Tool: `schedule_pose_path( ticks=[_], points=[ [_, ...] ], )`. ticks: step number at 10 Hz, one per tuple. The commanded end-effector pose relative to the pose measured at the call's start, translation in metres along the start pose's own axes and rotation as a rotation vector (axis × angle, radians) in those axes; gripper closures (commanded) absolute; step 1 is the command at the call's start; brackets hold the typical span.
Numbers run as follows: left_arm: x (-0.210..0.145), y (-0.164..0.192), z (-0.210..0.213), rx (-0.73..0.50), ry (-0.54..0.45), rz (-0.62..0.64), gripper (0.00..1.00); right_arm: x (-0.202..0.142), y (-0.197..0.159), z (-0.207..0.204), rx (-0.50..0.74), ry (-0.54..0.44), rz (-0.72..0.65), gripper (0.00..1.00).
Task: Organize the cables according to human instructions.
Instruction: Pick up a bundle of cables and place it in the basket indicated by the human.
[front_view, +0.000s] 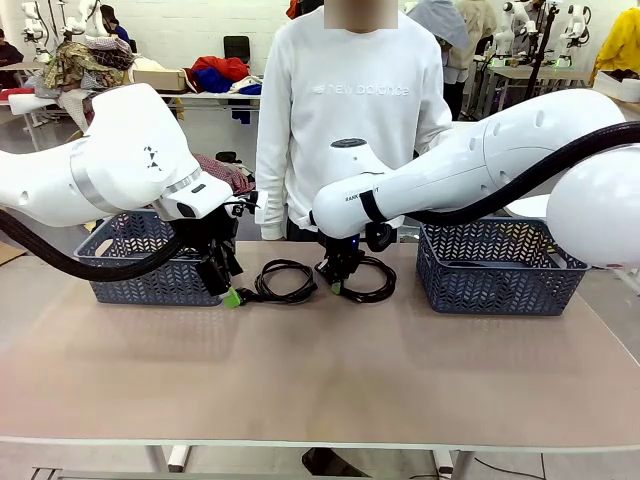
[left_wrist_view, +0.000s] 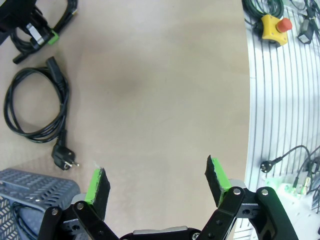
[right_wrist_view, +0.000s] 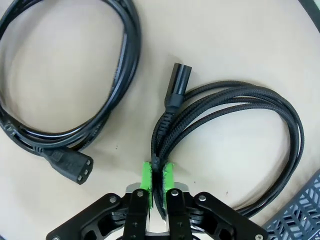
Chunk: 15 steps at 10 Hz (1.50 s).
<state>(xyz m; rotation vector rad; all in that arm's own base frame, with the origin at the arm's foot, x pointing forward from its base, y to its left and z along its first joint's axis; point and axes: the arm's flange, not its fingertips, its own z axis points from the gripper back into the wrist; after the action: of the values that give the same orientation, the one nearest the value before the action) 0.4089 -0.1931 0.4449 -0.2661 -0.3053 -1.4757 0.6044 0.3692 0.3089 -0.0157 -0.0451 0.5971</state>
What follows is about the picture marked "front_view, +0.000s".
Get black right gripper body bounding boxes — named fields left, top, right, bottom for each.
left=321, top=233, right=367, bottom=275

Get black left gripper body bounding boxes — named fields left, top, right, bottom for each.
left=172, top=204, right=241, bottom=264

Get thin black cable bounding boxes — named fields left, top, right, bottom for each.
left=314, top=257, right=397, bottom=304

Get black cable with round plug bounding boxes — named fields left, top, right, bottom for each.
left=234, top=258, right=319, bottom=304

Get person's right forearm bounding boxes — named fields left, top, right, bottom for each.
left=255, top=149, right=289, bottom=242

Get checked clothes on floor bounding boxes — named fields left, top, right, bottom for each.
left=194, top=152, right=257, bottom=196

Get blue-grey perforated plastic basket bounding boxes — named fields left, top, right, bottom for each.
left=73, top=209, right=238, bottom=307
left=415, top=217, right=592, bottom=317

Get person in white sweatshirt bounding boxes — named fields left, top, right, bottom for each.
left=254, top=0, right=454, bottom=242

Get white background table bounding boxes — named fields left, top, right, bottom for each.
left=164, top=89, right=262, bottom=121

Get red and blue clothes pile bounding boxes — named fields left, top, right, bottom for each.
left=183, top=55, right=264, bottom=96

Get beige cardboard box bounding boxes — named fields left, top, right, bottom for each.
left=130, top=67, right=189, bottom=93

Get black object under table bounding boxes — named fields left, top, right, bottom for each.
left=299, top=447, right=371, bottom=479

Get white table leg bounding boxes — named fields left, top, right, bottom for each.
left=432, top=447, right=474, bottom=480
left=144, top=442, right=194, bottom=474

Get black office chair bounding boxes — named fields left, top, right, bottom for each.
left=223, top=35, right=250, bottom=65

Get pile of patterned clothes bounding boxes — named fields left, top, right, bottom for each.
left=35, top=37, right=137, bottom=101

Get white padded board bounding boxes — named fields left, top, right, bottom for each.
left=7, top=92, right=76, bottom=117

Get background person in blue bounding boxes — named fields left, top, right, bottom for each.
left=99, top=4, right=134, bottom=46

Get background person in grey hoodie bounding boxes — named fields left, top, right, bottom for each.
left=407, top=0, right=471, bottom=121

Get background person in dark top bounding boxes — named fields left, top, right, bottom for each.
left=0, top=28, right=25, bottom=66

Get background person in beige jacket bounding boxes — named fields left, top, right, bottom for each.
left=457, top=0, right=499, bottom=54

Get grey background robot table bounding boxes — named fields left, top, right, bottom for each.
left=487, top=64, right=594, bottom=101

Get black tripod pole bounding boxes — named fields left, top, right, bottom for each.
left=524, top=4, right=559, bottom=99

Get white open box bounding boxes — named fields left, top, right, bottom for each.
left=592, top=69, right=640, bottom=104

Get background person in yellow jacket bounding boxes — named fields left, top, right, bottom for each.
left=594, top=7, right=640, bottom=76

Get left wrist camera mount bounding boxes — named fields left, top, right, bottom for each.
left=227, top=189, right=270, bottom=225

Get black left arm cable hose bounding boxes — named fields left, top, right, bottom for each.
left=0, top=209, right=201, bottom=282

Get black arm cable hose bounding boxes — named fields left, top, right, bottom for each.
left=0, top=209, right=201, bottom=282
left=367, top=122, right=640, bottom=254

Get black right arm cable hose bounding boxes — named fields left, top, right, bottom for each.
left=367, top=122, right=640, bottom=254

